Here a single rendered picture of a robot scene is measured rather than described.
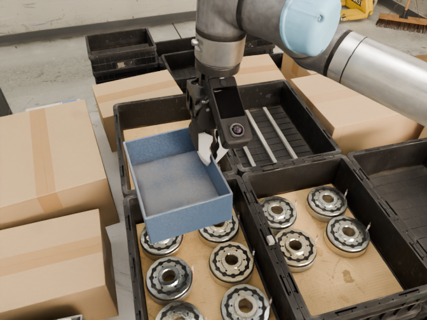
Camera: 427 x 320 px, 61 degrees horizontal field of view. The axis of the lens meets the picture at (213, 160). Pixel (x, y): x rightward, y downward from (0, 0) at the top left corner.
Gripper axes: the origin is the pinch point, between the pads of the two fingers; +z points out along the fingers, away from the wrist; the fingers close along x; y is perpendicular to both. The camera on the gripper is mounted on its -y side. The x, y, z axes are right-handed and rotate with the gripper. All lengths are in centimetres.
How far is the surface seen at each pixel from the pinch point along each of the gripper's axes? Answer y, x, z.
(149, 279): -5.3, 13.8, 27.7
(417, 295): -27.4, -34.6, 17.0
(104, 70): 157, 14, 65
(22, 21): 325, 79, 99
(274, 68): 71, -50, 22
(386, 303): -27.0, -27.8, 17.4
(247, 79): 66, -36, 23
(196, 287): -8.6, 3.8, 30.0
